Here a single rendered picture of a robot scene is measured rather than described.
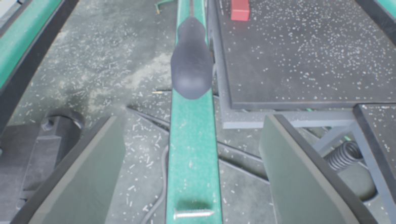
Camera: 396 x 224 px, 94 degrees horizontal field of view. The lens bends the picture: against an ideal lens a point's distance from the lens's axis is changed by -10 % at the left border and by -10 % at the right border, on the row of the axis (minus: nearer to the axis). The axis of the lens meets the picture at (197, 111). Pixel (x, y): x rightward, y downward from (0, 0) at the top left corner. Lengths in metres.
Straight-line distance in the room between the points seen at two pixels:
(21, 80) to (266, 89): 0.50
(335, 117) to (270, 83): 0.20
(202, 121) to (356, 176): 1.22
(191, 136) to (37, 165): 0.97
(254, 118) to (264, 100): 0.05
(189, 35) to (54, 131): 0.97
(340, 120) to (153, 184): 0.82
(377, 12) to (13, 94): 0.55
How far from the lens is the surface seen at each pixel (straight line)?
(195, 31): 0.19
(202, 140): 0.15
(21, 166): 1.17
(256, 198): 1.06
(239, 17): 0.80
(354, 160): 0.68
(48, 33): 0.35
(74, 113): 1.17
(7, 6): 0.40
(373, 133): 0.65
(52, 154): 1.07
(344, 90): 0.69
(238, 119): 0.53
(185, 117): 0.16
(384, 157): 0.63
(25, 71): 0.31
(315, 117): 0.62
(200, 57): 0.16
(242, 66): 0.61
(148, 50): 1.61
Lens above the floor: 1.00
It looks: 56 degrees down
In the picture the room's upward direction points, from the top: 2 degrees clockwise
